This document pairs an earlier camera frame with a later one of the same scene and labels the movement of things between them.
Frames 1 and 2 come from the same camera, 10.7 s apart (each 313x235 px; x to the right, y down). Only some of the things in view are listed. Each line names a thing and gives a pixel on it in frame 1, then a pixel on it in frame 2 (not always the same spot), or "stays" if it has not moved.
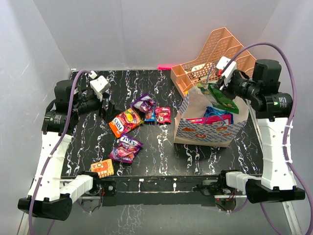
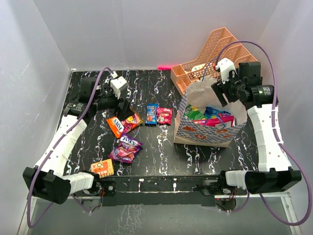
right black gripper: x=226 y=89 stays
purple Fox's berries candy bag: x=127 y=150 stays
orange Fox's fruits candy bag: x=127 y=120 stays
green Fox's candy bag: x=221 y=101 to x=192 y=113
